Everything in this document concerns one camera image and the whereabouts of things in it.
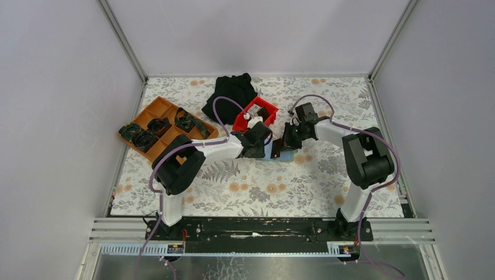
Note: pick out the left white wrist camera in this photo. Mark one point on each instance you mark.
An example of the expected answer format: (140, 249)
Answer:
(252, 119)

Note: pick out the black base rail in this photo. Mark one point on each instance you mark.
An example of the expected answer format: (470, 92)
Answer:
(258, 235)

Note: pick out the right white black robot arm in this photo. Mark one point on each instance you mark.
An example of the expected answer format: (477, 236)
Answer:
(367, 156)

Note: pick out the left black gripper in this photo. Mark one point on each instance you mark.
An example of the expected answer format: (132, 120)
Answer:
(258, 154)

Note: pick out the rolled dark patterned tie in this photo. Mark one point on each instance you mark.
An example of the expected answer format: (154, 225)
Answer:
(129, 130)

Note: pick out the wooden divided organizer tray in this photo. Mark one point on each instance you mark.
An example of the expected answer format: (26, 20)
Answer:
(159, 118)

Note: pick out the grey-green card holder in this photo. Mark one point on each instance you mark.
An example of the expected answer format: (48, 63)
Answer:
(285, 156)

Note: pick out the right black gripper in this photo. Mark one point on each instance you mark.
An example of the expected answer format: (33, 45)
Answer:
(286, 142)

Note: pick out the black cloth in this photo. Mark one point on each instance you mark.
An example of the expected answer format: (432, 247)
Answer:
(237, 88)

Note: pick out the red plastic bin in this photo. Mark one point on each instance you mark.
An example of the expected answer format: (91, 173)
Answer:
(240, 123)

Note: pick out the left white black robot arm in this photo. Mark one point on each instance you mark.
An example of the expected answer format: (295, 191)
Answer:
(176, 167)

